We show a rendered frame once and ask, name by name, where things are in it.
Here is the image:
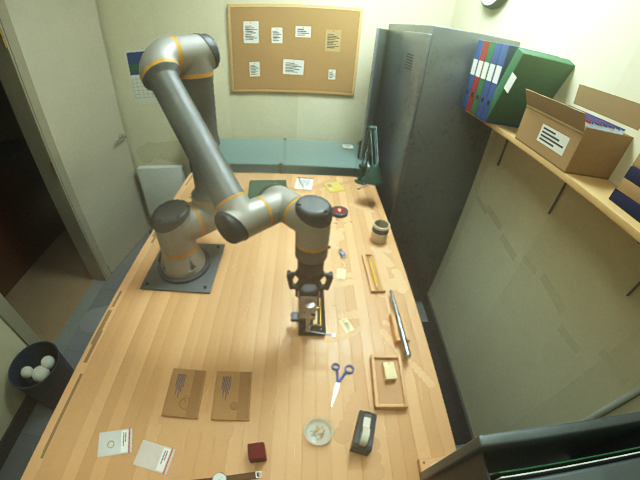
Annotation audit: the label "brown strap wristwatch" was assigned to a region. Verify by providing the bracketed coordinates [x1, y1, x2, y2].
[196, 469, 264, 480]

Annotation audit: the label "brown cardboard box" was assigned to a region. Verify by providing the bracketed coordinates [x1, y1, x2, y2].
[514, 83, 640, 180]

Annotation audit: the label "white card red stripe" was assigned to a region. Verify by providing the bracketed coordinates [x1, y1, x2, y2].
[132, 439, 177, 475]

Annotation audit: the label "steel ruler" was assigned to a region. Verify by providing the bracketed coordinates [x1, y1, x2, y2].
[388, 290, 413, 359]

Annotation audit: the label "beige door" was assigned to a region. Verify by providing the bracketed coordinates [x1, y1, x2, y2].
[8, 0, 152, 280]

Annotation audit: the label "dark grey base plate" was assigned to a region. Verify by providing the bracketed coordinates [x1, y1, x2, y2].
[139, 243, 226, 295]

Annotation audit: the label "narrow wooden tray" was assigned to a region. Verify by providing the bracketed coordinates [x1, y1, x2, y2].
[361, 253, 387, 295]

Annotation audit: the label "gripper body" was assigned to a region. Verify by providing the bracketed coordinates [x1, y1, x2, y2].
[294, 253, 327, 287]

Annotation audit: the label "grey metal cabinet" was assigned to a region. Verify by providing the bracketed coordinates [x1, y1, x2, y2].
[367, 23, 522, 302]

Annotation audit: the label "white card with ring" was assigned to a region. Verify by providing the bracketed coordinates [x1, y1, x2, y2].
[96, 427, 135, 459]

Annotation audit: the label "white round dish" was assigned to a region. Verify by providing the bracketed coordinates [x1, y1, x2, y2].
[303, 417, 335, 447]

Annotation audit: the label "thin green binder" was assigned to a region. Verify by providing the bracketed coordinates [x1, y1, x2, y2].
[474, 42, 498, 119]

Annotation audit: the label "thick green binder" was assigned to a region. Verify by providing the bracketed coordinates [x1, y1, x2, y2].
[487, 47, 576, 129]

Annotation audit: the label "dark grey waste bin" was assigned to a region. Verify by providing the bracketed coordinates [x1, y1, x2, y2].
[6, 340, 75, 410]

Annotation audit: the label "dark grey machine housing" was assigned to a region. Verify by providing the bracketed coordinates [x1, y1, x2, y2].
[418, 409, 640, 480]

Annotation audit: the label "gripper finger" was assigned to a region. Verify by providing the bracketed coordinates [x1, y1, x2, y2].
[309, 269, 334, 303]
[286, 269, 310, 303]

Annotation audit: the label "green desk lamp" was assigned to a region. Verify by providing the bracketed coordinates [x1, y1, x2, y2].
[354, 125, 384, 187]

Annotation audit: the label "dark blue box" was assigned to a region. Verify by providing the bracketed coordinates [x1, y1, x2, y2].
[608, 163, 640, 224]

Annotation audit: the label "cork notice board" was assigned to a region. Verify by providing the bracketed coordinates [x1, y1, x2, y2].
[226, 3, 364, 98]

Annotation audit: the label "red binder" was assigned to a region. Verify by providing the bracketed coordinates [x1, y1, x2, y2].
[468, 41, 491, 116]

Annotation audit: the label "black tape dispenser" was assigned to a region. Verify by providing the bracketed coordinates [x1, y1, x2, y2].
[348, 410, 379, 457]

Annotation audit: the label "teal low cabinet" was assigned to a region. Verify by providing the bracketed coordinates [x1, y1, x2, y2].
[217, 137, 370, 177]

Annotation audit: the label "dark green mat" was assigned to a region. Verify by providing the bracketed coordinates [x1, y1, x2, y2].
[247, 179, 288, 199]

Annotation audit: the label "light grey box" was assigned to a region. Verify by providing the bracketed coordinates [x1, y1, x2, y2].
[135, 164, 187, 217]

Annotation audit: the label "wide wooden tray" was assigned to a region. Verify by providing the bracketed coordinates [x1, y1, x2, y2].
[369, 354, 409, 412]

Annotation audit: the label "beige mug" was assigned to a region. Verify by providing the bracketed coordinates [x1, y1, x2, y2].
[370, 218, 392, 246]

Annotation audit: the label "blue handled scissors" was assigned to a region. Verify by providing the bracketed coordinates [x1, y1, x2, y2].
[328, 361, 356, 409]

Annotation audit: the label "white wall calendar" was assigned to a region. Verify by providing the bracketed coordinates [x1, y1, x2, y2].
[125, 49, 159, 104]

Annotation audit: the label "wooden wall shelf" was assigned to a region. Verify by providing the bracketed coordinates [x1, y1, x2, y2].
[463, 108, 640, 243]

